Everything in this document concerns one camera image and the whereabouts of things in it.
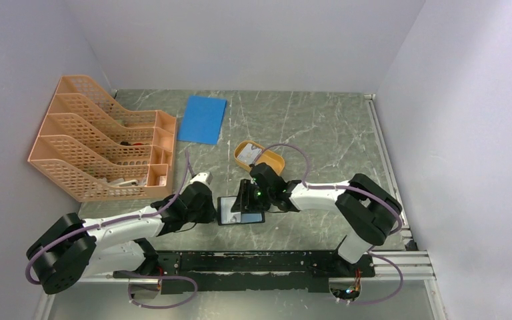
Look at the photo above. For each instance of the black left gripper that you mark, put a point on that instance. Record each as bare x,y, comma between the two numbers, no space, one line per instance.
210,213

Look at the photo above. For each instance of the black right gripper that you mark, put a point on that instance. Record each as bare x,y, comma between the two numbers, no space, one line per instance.
243,202

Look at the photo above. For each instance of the black leather card holder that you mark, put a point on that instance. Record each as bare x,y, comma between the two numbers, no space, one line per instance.
227,216

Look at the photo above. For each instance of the yellow oval tray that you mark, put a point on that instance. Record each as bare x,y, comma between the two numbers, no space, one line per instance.
272,159

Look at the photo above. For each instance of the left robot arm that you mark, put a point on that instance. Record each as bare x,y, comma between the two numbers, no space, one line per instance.
73,248

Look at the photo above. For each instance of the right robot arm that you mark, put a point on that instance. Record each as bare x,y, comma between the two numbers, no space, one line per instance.
371,212

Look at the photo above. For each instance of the white VIP card stack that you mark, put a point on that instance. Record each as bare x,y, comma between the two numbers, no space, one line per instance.
249,153

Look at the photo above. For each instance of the blue folder sheet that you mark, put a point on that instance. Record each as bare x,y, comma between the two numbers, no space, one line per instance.
202,120

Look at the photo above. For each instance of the peach plastic file organizer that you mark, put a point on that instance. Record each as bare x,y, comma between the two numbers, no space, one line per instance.
86,139

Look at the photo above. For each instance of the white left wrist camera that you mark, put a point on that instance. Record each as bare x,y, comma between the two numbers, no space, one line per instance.
202,177

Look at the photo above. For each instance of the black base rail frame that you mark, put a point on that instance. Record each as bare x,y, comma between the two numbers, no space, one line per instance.
311,270

